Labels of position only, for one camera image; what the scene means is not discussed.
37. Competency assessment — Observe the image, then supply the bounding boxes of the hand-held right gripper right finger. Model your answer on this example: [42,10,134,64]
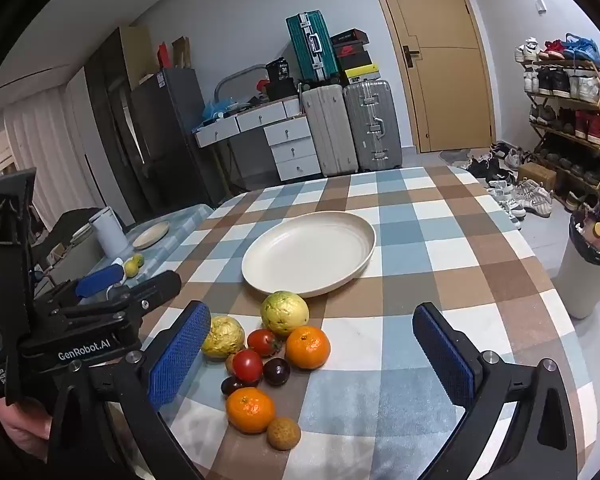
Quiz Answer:
[412,302,578,480]

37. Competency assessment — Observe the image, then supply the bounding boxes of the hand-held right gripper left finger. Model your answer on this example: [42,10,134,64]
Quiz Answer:
[47,300,213,480]

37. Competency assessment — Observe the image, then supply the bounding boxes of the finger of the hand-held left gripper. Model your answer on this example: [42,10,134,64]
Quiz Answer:
[57,270,182,333]
[34,262,127,307]

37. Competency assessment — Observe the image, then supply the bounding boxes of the bumpy yellow guava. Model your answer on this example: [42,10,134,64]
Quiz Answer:
[200,315,246,362]

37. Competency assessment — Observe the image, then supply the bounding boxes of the red tomato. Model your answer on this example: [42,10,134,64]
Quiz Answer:
[231,349,264,382]
[246,328,283,358]

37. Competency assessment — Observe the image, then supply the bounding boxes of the orange mandarin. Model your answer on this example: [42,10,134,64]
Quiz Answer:
[225,386,277,435]
[285,325,331,371]

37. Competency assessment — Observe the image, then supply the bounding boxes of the smooth yellow-green guava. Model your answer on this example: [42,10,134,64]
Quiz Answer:
[259,290,310,337]

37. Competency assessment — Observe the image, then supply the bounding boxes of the cream round plate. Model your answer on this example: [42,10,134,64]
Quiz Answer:
[241,210,377,298]

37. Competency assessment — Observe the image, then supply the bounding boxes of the person's left hand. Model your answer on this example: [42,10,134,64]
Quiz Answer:
[0,395,54,463]

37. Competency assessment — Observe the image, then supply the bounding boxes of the white canister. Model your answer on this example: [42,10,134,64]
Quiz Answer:
[88,206,127,257]

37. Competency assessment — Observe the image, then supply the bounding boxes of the small tan plate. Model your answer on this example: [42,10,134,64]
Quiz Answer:
[131,220,171,250]

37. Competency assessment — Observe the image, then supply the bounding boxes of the pale blue plaid cloth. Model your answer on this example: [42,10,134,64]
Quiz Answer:
[45,203,216,311]

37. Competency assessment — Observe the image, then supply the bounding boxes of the white curtain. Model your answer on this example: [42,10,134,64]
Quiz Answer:
[0,80,101,241]

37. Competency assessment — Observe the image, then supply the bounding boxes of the white trash bin black liner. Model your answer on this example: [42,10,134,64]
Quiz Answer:
[556,210,600,320]

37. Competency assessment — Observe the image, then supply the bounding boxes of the dark grey fridge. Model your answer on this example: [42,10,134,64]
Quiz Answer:
[130,66,211,206]

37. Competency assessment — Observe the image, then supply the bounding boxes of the pile of loose sneakers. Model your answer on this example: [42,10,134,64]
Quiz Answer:
[452,142,553,221]

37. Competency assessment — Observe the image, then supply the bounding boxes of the blue plastic bag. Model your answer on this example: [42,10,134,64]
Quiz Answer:
[200,100,231,123]

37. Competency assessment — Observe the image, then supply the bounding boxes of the brown cardboard box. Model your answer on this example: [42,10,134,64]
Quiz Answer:
[517,162,557,191]

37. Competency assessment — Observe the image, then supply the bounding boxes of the white desk with drawers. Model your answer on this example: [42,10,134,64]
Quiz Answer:
[195,97,321,183]

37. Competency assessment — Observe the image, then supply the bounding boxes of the flat brown cardboard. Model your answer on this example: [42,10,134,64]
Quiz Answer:
[172,36,191,68]

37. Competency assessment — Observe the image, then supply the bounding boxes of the silver suitcase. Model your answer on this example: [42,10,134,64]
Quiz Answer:
[343,80,403,172]

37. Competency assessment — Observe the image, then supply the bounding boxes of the black bag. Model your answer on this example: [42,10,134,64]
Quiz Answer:
[267,80,301,102]

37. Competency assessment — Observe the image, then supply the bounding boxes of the beige suitcase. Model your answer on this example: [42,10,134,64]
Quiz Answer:
[300,84,359,177]

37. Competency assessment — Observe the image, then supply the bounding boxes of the black carton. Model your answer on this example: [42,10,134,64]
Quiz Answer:
[266,58,291,83]

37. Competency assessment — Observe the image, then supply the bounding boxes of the tan wooden door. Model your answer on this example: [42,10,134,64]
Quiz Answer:
[364,0,496,153]

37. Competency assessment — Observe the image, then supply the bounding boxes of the gold metal shoe rack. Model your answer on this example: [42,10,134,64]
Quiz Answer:
[522,57,600,201]

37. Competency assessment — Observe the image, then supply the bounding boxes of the yellow and black shoe box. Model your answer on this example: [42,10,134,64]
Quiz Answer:
[339,64,382,86]

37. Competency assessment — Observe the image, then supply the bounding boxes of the rows of stored shoes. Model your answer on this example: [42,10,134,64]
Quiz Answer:
[515,34,600,186]

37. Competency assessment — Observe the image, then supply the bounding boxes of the teal suitcase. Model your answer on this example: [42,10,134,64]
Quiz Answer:
[286,10,340,85]

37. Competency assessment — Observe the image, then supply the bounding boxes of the black shoe box red logo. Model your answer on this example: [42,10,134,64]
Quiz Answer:
[332,42,368,58]

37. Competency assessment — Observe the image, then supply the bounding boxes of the grey metal tube frame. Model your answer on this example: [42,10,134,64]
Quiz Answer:
[214,64,268,106]

